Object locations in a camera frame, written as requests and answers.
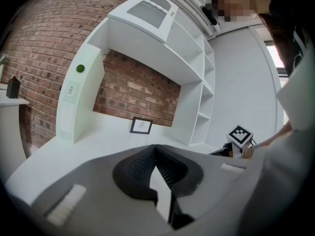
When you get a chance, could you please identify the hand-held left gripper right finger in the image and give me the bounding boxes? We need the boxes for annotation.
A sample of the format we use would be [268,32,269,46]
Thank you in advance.
[156,144,247,218]

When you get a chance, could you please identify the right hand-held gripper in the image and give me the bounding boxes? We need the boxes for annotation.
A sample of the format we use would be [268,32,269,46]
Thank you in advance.
[209,124,258,158]

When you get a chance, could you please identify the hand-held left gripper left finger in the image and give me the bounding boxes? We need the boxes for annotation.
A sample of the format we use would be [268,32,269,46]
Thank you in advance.
[31,144,170,235]

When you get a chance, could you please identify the person's right forearm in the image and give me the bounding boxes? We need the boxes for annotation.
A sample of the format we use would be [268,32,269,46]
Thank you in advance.
[253,120,293,149]

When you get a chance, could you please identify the person's right hand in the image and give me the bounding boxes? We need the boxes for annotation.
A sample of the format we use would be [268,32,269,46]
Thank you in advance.
[241,146,254,159]

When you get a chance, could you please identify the white desk with drawers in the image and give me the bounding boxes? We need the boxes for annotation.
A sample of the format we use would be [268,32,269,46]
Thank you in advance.
[4,112,222,206]

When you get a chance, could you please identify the white lever arch file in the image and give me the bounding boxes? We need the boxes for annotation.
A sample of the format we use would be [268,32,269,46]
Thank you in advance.
[56,44,104,145]

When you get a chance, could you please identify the white desk hutch shelves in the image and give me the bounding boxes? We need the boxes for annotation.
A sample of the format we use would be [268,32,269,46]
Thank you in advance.
[86,0,216,147]

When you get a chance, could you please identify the person's black printed t-shirt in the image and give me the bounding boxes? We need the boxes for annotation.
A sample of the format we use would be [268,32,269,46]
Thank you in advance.
[285,21,312,78]

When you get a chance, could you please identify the plain white desk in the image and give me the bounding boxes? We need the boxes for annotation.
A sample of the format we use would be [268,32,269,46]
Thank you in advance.
[0,82,30,162]

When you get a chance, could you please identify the black pen holder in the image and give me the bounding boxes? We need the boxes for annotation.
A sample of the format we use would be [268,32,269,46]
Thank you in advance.
[6,75,22,99]

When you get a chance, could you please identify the person's head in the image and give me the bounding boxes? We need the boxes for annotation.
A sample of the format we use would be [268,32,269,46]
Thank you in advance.
[205,0,271,23]

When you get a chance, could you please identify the black picture frame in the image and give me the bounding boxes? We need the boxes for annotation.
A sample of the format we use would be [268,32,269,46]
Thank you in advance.
[129,116,153,134]

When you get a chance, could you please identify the black head-mounted camera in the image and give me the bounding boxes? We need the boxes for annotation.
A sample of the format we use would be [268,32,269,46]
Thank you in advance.
[200,3,220,26]

